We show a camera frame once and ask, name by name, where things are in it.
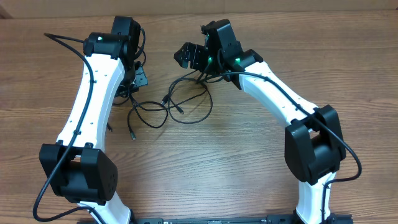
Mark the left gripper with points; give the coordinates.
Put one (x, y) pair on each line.
(142, 79)

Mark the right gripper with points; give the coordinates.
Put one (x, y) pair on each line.
(189, 50)

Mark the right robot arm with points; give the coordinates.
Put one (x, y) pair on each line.
(313, 139)

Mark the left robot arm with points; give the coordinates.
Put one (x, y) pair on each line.
(76, 165)

